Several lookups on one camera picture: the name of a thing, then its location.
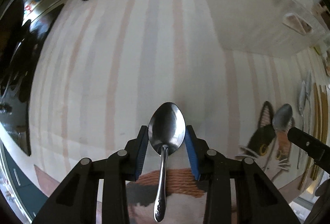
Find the silver metal spoon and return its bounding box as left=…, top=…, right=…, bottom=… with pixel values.
left=148, top=102, right=186, bottom=222

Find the wooden chopstick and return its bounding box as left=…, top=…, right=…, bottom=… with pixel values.
left=317, top=85, right=329, bottom=144
left=298, top=83, right=321, bottom=190

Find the silver fork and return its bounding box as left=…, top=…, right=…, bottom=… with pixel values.
left=298, top=80, right=306, bottom=116
left=305, top=70, right=312, bottom=133

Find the cat print table mat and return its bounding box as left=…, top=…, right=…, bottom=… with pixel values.
left=27, top=0, right=330, bottom=224

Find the clear plastic utensil organizer tray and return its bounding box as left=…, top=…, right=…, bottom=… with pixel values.
left=206, top=0, right=329, bottom=58

